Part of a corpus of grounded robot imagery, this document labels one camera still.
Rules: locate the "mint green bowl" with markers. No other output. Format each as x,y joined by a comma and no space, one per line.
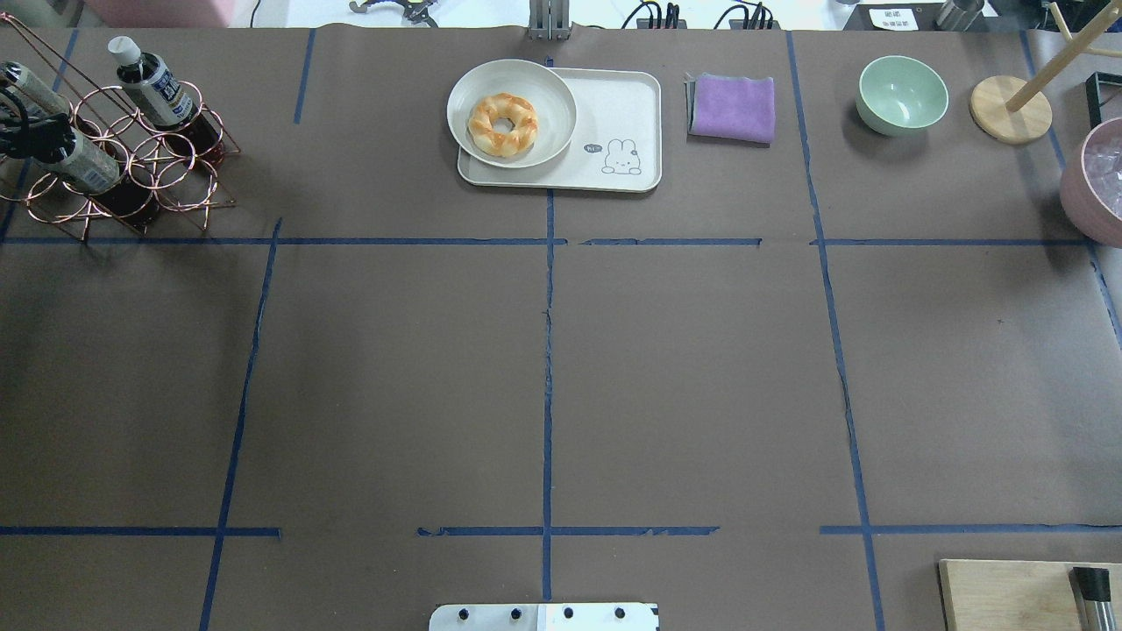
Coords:
898,96

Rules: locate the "beige rabbit tray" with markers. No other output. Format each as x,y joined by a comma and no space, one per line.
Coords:
616,145

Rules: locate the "copper wire bottle rack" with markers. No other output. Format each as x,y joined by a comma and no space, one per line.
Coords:
182,186

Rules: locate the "glazed twisted donut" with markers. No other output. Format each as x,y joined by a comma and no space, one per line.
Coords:
503,125

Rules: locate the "beige round plate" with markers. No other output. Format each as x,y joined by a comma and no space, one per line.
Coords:
553,99

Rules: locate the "wooden stand with round base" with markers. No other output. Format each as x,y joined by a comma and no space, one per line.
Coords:
1016,111

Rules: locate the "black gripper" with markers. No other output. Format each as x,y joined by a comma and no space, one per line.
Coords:
49,138

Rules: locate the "aluminium frame post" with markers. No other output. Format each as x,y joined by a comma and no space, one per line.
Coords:
550,20

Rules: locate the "wooden cutting board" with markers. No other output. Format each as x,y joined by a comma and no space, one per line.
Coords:
1004,595

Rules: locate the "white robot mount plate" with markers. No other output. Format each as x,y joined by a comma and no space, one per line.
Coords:
547,616

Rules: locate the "black and steel knife handle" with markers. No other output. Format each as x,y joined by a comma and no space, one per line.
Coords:
1092,587

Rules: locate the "pink bowl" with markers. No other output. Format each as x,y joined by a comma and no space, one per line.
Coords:
1084,208

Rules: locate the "purple folded cloth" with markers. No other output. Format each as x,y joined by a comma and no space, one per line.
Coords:
731,107

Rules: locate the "clear plastic ice cubes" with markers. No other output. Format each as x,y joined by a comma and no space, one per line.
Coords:
1102,165

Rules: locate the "tea bottle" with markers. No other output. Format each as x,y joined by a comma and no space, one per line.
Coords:
95,173
168,107
24,94

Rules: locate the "steel cup on black base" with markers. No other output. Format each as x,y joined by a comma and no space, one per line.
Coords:
957,15

